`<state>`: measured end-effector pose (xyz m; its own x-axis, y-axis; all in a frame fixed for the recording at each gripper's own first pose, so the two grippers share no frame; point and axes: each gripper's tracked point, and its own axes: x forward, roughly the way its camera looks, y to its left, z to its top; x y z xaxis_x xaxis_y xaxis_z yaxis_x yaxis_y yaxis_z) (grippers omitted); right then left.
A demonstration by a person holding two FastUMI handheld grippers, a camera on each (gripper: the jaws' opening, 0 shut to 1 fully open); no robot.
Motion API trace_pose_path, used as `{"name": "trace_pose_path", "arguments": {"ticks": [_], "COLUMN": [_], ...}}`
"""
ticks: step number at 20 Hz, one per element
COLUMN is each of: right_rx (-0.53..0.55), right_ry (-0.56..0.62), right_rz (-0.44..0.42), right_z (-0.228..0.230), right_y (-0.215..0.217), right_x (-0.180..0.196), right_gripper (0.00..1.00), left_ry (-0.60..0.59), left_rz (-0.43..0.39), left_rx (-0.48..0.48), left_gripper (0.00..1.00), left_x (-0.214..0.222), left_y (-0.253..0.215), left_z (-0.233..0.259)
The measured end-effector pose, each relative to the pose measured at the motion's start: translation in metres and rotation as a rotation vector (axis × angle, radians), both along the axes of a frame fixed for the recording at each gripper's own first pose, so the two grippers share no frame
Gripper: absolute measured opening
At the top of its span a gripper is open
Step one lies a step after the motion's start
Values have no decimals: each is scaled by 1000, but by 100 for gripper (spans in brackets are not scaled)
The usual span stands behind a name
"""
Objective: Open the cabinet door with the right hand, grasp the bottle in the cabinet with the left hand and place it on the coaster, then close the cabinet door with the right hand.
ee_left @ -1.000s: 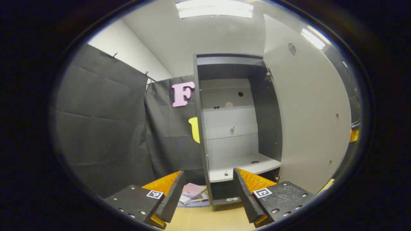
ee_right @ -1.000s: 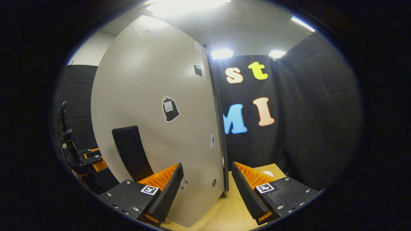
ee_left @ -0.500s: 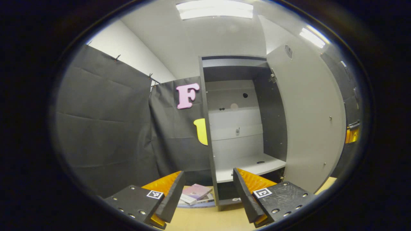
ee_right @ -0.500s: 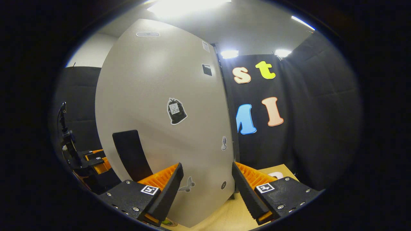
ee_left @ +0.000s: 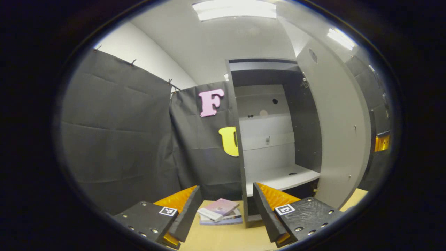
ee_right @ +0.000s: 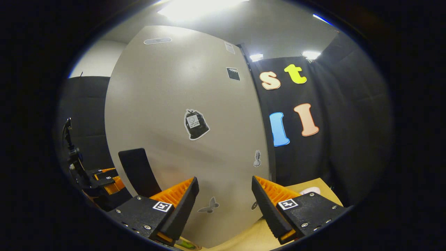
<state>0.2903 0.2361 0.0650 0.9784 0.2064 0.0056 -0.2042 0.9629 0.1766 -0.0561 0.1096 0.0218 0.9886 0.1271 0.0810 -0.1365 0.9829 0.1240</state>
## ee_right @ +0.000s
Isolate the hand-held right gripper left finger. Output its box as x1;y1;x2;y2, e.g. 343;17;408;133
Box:
107;176;200;246

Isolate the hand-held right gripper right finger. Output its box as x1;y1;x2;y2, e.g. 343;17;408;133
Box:
251;175;349;245

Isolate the black door handle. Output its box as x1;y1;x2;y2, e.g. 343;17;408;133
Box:
118;148;163;199

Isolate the round brown coaster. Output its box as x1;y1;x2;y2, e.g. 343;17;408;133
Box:
173;238;203;251

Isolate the dark grey cabinet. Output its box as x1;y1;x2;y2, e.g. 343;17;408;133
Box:
239;43;278;183

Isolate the light grey cabinet door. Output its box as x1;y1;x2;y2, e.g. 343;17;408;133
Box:
104;25;271;249

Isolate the black backdrop cloth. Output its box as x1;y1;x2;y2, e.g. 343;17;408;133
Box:
56;31;389;210

